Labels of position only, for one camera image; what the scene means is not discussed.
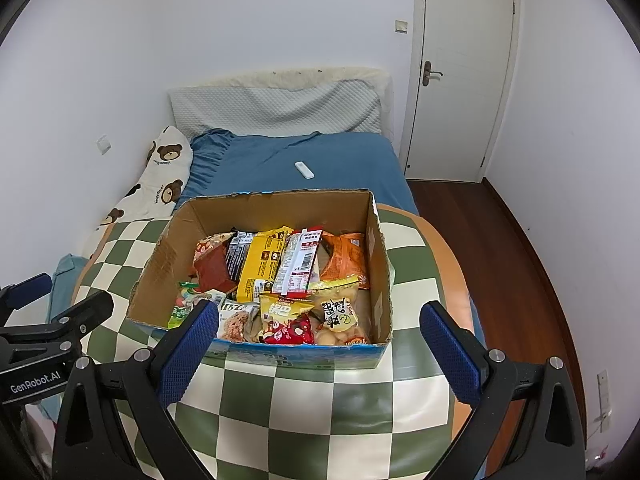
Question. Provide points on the yellow snack packet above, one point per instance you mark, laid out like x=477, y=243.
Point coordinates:
x=260, y=265

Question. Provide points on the green checkered table cover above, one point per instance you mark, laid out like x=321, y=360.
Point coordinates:
x=300, y=410

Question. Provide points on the small red snack packet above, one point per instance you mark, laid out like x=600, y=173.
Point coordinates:
x=295, y=332

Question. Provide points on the green candy packet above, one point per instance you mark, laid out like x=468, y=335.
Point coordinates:
x=181, y=310

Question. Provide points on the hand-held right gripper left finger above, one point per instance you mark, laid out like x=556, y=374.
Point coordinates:
x=187, y=355

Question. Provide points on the light blue cloth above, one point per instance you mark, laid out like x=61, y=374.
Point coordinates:
x=67, y=275

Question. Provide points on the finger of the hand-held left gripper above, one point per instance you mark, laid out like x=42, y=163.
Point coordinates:
x=30, y=290
x=92, y=310

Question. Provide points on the white remote control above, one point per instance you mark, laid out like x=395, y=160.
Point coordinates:
x=304, y=170

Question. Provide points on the white wall socket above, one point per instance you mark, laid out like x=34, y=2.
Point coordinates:
x=103, y=144
x=603, y=390

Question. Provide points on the cardboard box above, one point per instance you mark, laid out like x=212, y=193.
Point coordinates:
x=270, y=210

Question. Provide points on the bear print pillow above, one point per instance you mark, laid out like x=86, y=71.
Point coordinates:
x=165, y=170

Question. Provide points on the red white barcode packet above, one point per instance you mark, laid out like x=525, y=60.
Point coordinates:
x=297, y=265

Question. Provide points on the large orange snack packet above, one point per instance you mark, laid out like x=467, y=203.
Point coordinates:
x=345, y=257

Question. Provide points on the dark red snack packet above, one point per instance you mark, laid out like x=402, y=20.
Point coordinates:
x=215, y=272

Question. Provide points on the yellow chip packet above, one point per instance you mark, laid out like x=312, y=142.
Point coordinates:
x=285, y=307

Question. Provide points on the white meat floss packet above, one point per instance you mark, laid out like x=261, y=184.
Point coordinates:
x=235, y=322

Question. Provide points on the white quilted pillow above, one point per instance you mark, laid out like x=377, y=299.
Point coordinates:
x=275, y=105

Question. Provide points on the blue bed sheet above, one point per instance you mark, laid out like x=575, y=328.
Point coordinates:
x=340, y=160

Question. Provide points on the clear bag of round snacks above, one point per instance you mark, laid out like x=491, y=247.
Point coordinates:
x=340, y=315

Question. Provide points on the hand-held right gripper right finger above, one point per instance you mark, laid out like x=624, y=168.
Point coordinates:
x=450, y=355

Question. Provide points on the white wall switch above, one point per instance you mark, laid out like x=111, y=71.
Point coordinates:
x=400, y=25

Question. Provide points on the white door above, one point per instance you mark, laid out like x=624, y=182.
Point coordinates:
x=465, y=85

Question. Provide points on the black snack packet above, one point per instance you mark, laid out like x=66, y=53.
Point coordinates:
x=235, y=255

